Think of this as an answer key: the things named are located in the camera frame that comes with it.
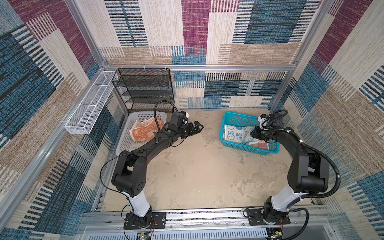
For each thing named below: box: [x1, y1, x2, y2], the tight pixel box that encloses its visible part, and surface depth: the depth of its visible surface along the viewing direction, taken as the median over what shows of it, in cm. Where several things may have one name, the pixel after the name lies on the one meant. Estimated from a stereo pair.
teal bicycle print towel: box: [223, 124, 259, 145], surface depth 101 cm
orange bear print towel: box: [129, 117, 164, 142], surface depth 104 cm
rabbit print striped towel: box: [249, 140, 269, 150], surface depth 98 cm
